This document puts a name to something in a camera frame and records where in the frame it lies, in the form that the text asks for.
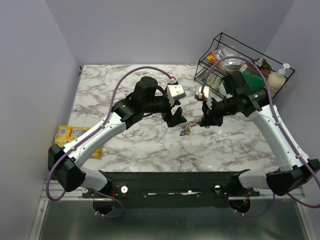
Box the aluminium frame rail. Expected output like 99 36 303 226
28 181 85 240

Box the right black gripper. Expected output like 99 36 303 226
199 95 238 127

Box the black wire rack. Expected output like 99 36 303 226
194 32 295 98

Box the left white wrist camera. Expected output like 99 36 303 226
166 84 186 106

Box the yellow snack bag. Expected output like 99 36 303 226
54 125 90 148

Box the green brown snack bag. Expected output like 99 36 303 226
239 58 272 90

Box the white pump soap bottle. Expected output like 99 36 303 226
267 63 291 97

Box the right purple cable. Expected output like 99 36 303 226
201 55 320 210

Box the orange snack bag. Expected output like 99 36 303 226
206 49 226 70

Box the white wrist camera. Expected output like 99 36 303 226
166 84 186 106
194 86 212 108

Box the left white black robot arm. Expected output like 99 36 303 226
48 76 187 198

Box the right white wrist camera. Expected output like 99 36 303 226
194 86 212 108

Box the green white snack packet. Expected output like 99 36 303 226
206 73 225 97

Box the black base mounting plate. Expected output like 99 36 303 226
82 169 281 208

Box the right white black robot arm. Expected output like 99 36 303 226
195 72 320 196

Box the keyring with keys red tag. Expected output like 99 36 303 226
179 117 201 137

